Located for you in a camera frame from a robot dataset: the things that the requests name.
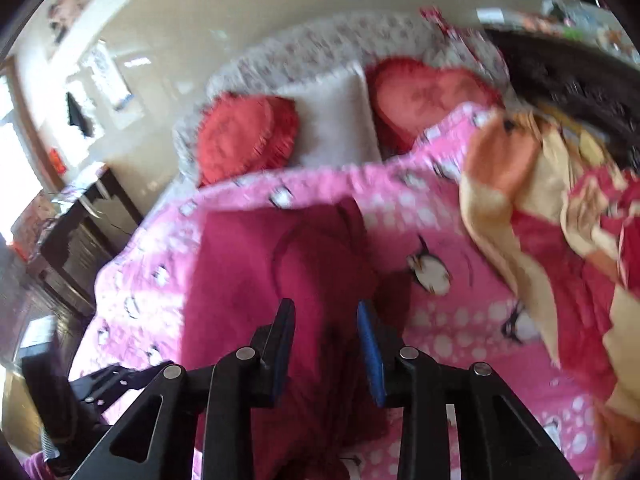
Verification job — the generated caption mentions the cluttered bedside things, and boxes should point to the cluttered bedside things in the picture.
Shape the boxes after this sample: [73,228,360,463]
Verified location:
[540,0,636,56]

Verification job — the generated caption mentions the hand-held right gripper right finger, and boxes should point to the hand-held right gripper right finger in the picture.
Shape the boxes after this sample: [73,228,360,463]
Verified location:
[356,300,576,480]

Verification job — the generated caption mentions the black wall hanging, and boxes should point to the black wall hanging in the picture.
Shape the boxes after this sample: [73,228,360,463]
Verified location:
[65,91,96,138]

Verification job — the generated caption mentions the pink penguin blanket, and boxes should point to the pink penguin blanket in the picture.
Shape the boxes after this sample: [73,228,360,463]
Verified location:
[67,102,621,480]

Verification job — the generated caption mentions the white wall calendar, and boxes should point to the white wall calendar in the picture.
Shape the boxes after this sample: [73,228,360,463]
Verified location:
[80,40,136,111]

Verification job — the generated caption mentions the orange floral quilt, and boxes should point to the orange floral quilt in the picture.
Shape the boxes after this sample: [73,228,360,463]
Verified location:
[457,110,640,480]

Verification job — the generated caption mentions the dark carved wooden headboard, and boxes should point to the dark carved wooden headboard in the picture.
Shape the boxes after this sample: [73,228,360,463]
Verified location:
[482,27,640,171]

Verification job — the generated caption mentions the red ruffled heart pillow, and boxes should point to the red ruffled heart pillow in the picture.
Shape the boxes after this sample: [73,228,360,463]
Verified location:
[195,91,301,186]
[370,57,503,153]

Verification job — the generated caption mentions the dark wooden desk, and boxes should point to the dark wooden desk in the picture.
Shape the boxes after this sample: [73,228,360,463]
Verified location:
[10,167,146,311]

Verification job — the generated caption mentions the wall poster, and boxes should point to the wall poster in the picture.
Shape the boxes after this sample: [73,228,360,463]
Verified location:
[47,0,96,43]

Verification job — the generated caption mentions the white pillow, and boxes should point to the white pillow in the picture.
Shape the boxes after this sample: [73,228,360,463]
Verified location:
[275,62,383,168]

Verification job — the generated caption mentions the floral bolster pillow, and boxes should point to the floral bolster pillow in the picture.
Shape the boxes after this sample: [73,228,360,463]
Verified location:
[172,10,511,181]

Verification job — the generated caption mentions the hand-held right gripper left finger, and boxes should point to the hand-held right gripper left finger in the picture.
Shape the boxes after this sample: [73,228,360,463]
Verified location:
[70,297,296,480]

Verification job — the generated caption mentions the dark red sweater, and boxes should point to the dark red sweater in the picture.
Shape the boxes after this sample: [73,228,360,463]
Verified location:
[182,197,416,480]

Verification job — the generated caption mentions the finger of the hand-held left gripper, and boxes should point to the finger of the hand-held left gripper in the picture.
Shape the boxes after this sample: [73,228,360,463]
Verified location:
[70,362,168,413]

